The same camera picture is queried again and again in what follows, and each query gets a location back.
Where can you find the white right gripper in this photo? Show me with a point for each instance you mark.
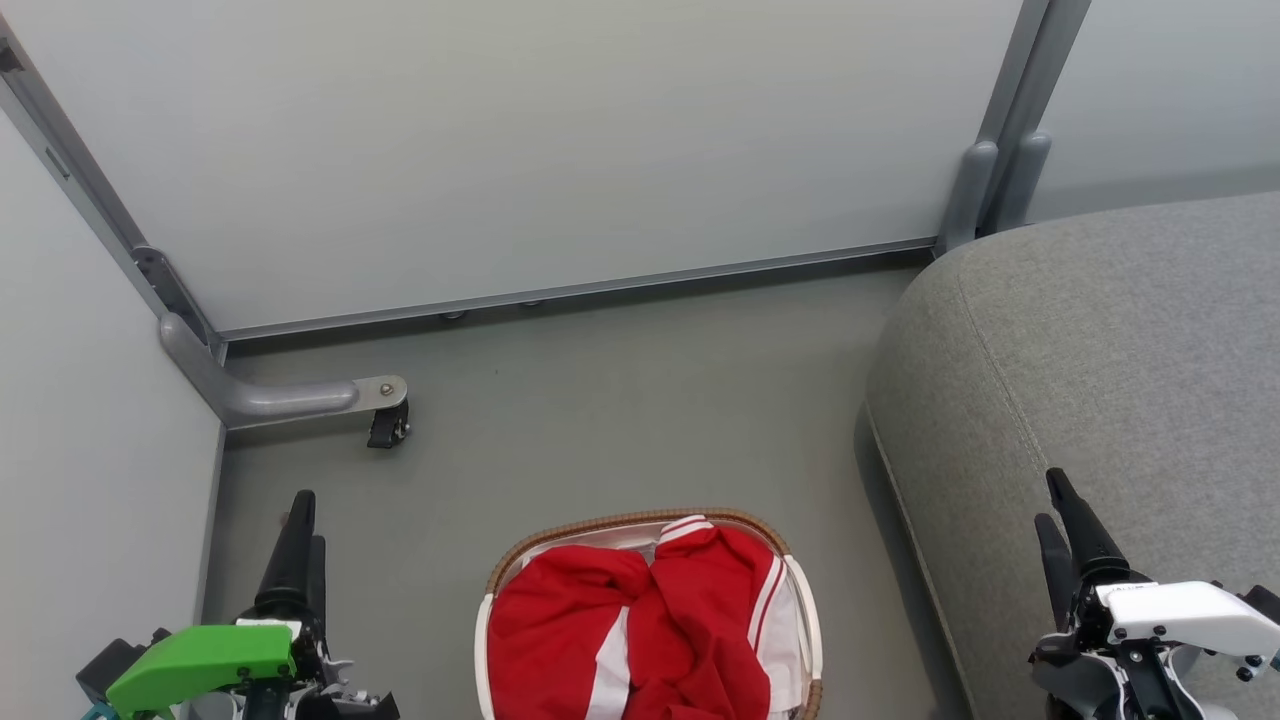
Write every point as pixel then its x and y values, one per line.
pixel 1180 615

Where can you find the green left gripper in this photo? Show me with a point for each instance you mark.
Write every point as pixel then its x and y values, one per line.
pixel 200 665

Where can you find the red and white garment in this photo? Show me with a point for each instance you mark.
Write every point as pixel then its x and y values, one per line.
pixel 680 630

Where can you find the grey fabric sofa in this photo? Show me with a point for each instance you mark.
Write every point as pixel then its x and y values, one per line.
pixel 1100 350

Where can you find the black caster wheel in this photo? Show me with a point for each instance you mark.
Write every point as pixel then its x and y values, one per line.
pixel 388 425

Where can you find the long grey partition foot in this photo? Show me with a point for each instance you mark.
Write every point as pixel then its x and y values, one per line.
pixel 270 400

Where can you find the wicker laundry basket white liner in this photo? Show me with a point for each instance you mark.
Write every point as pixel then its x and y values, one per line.
pixel 500 570

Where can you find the short grey partition foot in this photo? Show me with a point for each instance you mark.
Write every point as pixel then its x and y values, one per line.
pixel 1025 185
pixel 968 200

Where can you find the grey partition bottom rail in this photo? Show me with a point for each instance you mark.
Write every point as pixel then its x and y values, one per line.
pixel 600 288
pixel 212 520

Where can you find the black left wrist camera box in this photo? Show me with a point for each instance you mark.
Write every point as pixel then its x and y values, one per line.
pixel 108 662

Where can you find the grey double partition frame post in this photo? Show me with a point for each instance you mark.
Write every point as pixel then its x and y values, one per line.
pixel 1030 70

